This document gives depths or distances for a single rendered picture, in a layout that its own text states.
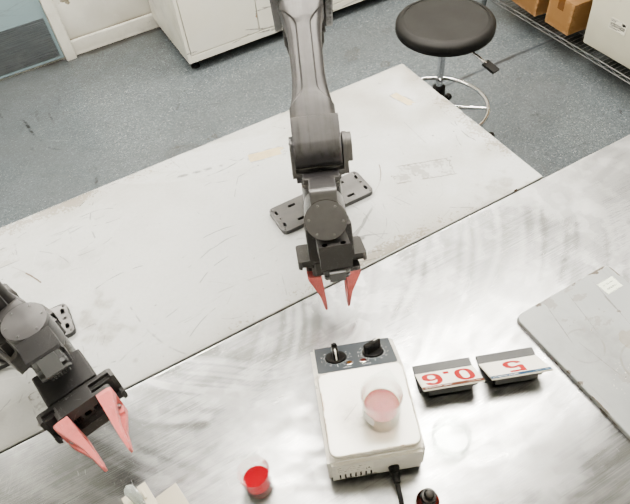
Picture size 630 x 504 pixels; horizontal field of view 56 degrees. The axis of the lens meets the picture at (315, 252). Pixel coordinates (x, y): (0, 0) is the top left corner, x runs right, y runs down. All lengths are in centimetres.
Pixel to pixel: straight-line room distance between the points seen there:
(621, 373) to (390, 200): 50
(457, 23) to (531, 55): 114
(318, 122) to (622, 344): 57
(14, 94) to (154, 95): 77
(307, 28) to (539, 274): 56
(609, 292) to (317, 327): 48
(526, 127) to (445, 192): 166
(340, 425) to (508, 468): 24
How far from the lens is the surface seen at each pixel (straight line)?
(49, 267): 121
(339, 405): 82
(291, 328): 99
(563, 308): 104
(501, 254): 109
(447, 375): 92
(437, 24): 219
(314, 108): 83
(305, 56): 86
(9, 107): 347
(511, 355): 97
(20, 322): 82
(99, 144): 299
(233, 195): 121
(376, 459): 82
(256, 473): 87
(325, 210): 76
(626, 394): 98
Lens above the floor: 173
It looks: 50 degrees down
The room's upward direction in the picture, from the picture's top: 7 degrees counter-clockwise
